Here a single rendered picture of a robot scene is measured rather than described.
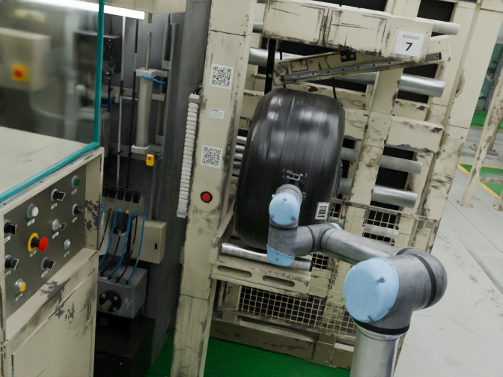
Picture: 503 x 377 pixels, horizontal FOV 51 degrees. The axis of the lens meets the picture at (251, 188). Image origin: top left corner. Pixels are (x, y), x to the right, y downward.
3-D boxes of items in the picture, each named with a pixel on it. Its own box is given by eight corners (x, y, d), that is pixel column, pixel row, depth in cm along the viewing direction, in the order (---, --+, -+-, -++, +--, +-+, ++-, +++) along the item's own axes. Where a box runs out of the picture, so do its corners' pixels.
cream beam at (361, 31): (260, 37, 198) (267, -4, 193) (270, 33, 222) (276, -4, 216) (424, 65, 192) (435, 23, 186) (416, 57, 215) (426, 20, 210)
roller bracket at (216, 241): (207, 263, 193) (211, 239, 189) (230, 221, 230) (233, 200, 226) (216, 265, 192) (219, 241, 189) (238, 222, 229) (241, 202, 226)
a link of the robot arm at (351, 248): (475, 254, 109) (328, 212, 151) (438, 261, 103) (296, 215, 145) (471, 308, 110) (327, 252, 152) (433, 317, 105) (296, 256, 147)
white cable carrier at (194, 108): (177, 216, 203) (189, 93, 185) (180, 211, 207) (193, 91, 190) (187, 218, 202) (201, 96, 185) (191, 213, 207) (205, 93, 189)
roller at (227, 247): (218, 247, 193) (221, 238, 196) (218, 254, 197) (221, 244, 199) (312, 268, 189) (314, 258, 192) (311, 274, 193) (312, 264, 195)
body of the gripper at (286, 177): (308, 173, 156) (305, 182, 144) (302, 200, 158) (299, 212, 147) (282, 167, 157) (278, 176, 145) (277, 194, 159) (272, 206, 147)
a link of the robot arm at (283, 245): (311, 264, 141) (315, 225, 138) (275, 269, 136) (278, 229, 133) (294, 253, 148) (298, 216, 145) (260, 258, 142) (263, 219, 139)
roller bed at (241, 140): (210, 196, 239) (218, 133, 228) (218, 185, 253) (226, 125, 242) (253, 204, 237) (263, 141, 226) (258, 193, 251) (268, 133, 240)
